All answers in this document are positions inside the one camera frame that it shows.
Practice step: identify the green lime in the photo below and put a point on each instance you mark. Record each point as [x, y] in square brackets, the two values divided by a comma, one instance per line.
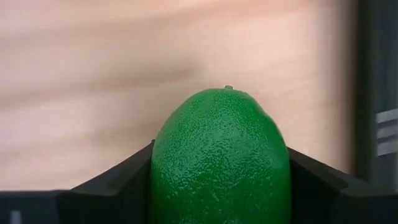
[220, 155]

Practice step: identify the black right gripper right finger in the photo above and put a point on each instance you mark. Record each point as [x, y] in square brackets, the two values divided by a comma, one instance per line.
[314, 193]

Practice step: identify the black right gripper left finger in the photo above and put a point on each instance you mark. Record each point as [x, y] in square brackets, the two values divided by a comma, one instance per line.
[118, 193]

